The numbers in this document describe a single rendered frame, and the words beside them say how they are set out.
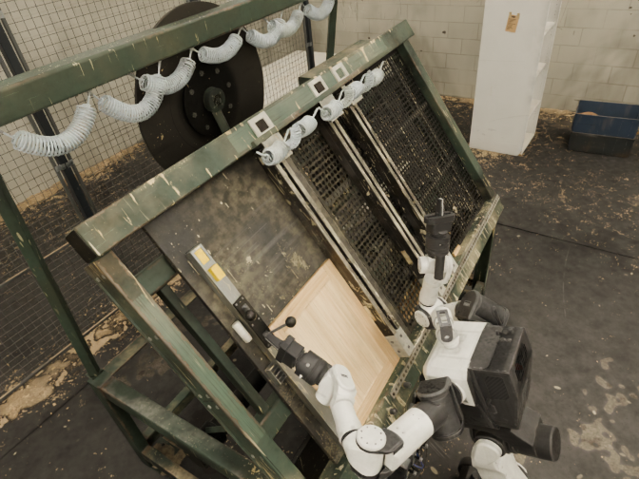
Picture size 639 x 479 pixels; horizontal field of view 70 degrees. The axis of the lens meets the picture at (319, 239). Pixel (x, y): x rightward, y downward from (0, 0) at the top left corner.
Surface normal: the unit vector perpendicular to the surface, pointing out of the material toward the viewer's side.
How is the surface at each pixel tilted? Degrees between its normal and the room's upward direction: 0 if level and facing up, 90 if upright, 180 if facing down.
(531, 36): 90
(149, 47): 90
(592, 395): 0
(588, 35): 90
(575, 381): 0
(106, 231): 56
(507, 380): 90
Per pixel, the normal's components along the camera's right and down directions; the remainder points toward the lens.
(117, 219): 0.65, -0.24
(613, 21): -0.55, 0.55
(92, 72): 0.85, 0.25
